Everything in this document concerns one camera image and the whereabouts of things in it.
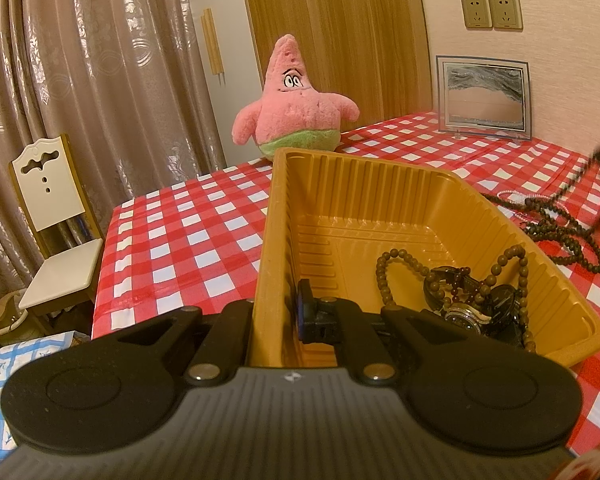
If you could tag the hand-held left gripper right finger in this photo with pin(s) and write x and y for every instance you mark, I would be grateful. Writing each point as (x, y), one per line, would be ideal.
(302, 315)

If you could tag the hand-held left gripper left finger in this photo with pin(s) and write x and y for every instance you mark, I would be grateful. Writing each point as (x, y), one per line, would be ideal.
(235, 325)

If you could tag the yellow plastic tray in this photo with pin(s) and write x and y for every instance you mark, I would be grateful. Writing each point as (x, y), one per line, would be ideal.
(370, 200)

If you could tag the black wristwatch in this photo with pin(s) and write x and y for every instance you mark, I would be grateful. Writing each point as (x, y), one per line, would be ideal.
(437, 282)
(505, 305)

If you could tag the silver wristwatch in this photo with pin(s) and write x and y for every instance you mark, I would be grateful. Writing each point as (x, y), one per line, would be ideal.
(465, 317)

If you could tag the red white checkered tablecloth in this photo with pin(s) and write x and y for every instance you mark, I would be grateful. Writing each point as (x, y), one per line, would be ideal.
(190, 240)

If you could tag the white wooden chair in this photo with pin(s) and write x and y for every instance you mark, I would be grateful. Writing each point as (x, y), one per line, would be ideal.
(60, 280)

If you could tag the pink starfish plush toy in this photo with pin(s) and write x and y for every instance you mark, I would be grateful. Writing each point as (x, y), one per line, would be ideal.
(295, 120)

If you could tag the beige plastic basin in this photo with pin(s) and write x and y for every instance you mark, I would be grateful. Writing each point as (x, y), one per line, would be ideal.
(2, 317)

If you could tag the beige patterned curtain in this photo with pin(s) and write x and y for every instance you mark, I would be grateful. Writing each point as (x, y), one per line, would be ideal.
(105, 85)

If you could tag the wooden door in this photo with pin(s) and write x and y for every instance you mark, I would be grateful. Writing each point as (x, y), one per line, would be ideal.
(340, 20)

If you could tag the clear sand art frame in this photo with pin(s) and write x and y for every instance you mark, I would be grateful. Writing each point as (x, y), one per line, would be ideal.
(480, 95)

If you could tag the beige wall socket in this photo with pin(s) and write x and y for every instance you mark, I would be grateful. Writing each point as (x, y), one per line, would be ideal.
(476, 11)
(505, 11)

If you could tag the wooden wall trim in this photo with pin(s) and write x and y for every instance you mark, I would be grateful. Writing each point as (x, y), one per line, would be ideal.
(212, 45)

